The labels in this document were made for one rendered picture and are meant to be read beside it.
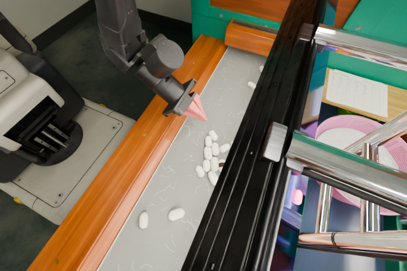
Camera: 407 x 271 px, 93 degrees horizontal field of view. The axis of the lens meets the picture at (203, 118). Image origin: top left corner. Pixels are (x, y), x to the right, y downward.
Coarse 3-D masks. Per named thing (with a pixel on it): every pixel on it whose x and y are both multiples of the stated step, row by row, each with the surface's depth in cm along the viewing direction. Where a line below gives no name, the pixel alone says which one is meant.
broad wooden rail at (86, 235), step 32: (192, 64) 68; (160, 128) 55; (128, 160) 50; (160, 160) 52; (96, 192) 46; (128, 192) 46; (64, 224) 42; (96, 224) 42; (64, 256) 39; (96, 256) 40
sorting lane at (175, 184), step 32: (224, 64) 72; (256, 64) 72; (224, 96) 64; (192, 128) 58; (224, 128) 58; (192, 160) 52; (160, 192) 48; (192, 192) 48; (128, 224) 44; (160, 224) 44; (192, 224) 44; (128, 256) 41; (160, 256) 41
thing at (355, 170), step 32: (320, 32) 21; (352, 32) 20; (384, 64) 20; (384, 128) 28; (288, 160) 14; (320, 160) 13; (352, 160) 13; (320, 192) 38; (352, 192) 13; (384, 192) 12; (320, 224) 35; (384, 256) 21
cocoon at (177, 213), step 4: (180, 208) 45; (172, 212) 44; (176, 212) 44; (180, 212) 44; (184, 212) 44; (168, 216) 44; (172, 216) 43; (176, 216) 43; (180, 216) 44; (172, 220) 44
